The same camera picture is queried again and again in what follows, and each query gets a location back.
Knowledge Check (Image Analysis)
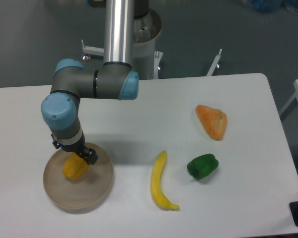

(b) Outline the yellow toy banana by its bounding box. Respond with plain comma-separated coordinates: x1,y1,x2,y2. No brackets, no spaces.
150,150,180,211

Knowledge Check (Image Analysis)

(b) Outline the beige round plate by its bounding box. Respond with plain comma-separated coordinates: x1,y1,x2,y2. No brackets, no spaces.
43,143,114,214

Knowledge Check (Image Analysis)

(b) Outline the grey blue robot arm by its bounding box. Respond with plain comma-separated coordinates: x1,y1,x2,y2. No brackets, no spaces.
41,0,149,165

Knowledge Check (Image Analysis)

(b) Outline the green toy pepper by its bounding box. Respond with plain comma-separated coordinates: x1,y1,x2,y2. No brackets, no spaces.
187,153,219,179

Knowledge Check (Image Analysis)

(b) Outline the blue object in background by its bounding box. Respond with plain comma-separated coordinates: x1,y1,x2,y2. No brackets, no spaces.
246,0,298,15

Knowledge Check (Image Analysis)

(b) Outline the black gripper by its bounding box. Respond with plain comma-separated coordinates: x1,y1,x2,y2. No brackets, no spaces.
51,134,98,165

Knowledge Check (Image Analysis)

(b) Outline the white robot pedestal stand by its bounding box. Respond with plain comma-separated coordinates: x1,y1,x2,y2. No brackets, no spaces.
79,7,223,84

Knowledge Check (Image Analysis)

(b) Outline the yellow toy pepper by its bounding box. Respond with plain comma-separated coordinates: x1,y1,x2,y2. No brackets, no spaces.
62,153,89,180

